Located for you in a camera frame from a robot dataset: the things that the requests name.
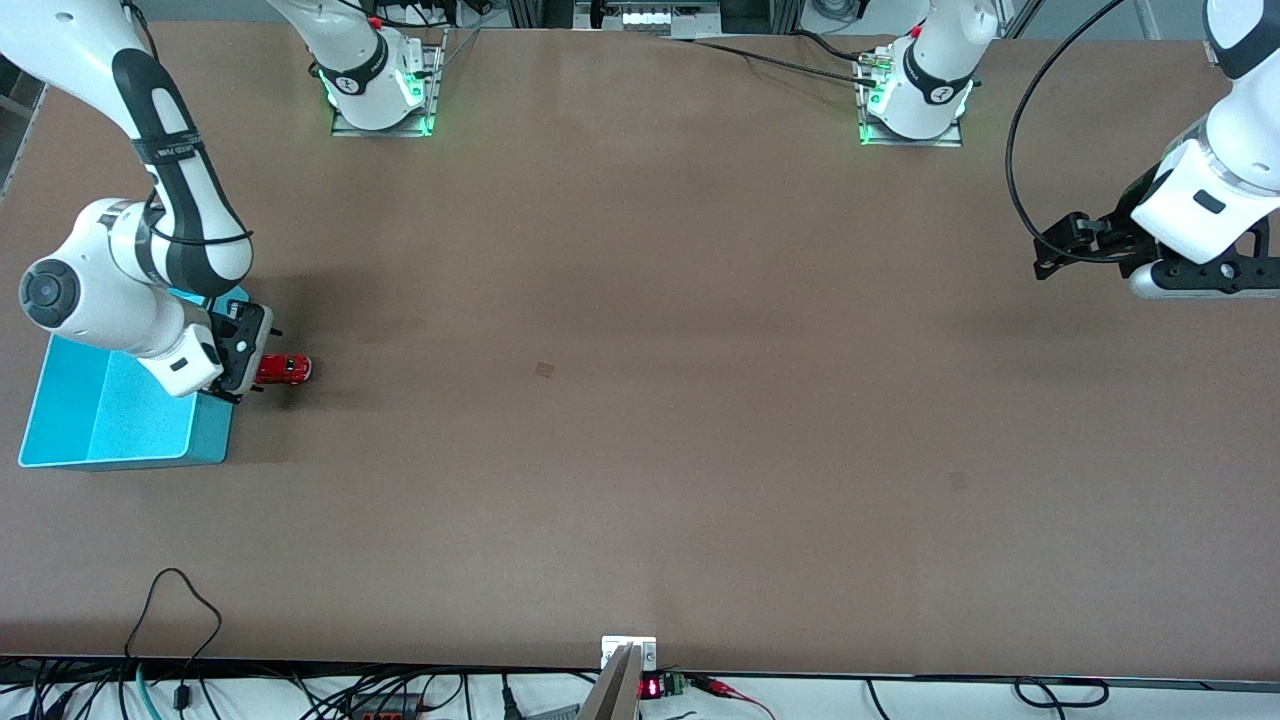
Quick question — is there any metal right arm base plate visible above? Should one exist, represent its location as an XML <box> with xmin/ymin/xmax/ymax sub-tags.
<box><xmin>331</xmin><ymin>28</ymin><xmax>447</xmax><ymax>139</ymax></box>

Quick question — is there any blue plastic box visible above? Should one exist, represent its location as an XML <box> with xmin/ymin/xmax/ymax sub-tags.
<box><xmin>17</xmin><ymin>285</ymin><xmax>252</xmax><ymax>471</ymax></box>

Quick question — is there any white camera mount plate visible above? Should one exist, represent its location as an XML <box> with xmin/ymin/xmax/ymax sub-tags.
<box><xmin>600</xmin><ymin>635</ymin><xmax>659</xmax><ymax>672</ymax></box>

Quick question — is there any black coiled cable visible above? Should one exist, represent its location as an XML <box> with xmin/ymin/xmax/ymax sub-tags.
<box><xmin>1014</xmin><ymin>677</ymin><xmax>1110</xmax><ymax>710</ymax></box>

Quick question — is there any black camera bracket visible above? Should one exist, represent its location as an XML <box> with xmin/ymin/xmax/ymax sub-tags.
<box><xmin>1150</xmin><ymin>222</ymin><xmax>1280</xmax><ymax>297</ymax></box>

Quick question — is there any red cable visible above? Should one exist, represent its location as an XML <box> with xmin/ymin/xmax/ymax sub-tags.
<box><xmin>688</xmin><ymin>674</ymin><xmax>777</xmax><ymax>720</ymax></box>

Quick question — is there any red beetle toy car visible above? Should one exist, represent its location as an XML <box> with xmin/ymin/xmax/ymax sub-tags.
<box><xmin>254</xmin><ymin>354</ymin><xmax>314</xmax><ymax>389</ymax></box>

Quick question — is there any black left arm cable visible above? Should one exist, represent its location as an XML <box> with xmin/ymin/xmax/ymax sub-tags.
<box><xmin>1004</xmin><ymin>0</ymin><xmax>1136</xmax><ymax>265</ymax></box>

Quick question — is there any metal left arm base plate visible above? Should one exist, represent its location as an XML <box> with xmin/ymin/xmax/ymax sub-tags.
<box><xmin>858</xmin><ymin>38</ymin><xmax>964</xmax><ymax>149</ymax></box>

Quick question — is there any black cable on table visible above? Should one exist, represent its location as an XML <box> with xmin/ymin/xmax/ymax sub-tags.
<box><xmin>655</xmin><ymin>30</ymin><xmax>883</xmax><ymax>89</ymax></box>

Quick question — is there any black looped thin cable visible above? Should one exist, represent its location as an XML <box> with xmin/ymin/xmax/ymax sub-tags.
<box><xmin>124</xmin><ymin>567</ymin><xmax>224</xmax><ymax>713</ymax></box>

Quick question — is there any grey camera mount beam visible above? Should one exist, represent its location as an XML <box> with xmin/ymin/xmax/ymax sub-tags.
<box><xmin>578</xmin><ymin>644</ymin><xmax>643</xmax><ymax>720</ymax></box>

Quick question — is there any lit background device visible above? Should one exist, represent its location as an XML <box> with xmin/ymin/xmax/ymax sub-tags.
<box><xmin>590</xmin><ymin>0</ymin><xmax>723</xmax><ymax>33</ymax></box>

